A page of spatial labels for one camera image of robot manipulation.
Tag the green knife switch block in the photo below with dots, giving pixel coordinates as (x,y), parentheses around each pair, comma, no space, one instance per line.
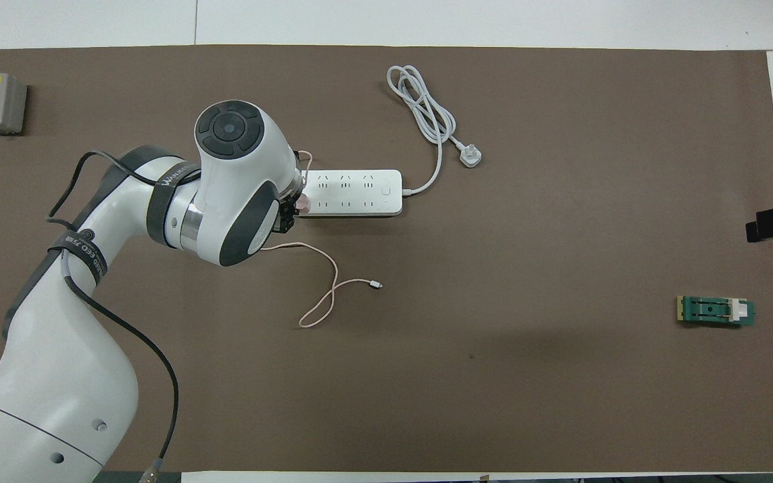
(712,311)

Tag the pink charger adapter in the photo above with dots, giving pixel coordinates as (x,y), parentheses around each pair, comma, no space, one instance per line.
(302,201)

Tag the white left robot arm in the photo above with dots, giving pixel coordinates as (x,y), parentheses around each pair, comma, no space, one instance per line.
(58,376)

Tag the grey push-button switch box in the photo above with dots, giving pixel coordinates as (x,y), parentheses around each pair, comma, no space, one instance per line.
(1,104)

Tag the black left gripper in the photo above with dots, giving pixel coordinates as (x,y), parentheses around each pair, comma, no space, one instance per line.
(286,218)

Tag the white power strip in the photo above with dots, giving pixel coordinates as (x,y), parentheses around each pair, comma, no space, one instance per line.
(359,194)

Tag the brown table mat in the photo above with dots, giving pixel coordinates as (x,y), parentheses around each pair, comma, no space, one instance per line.
(561,369)

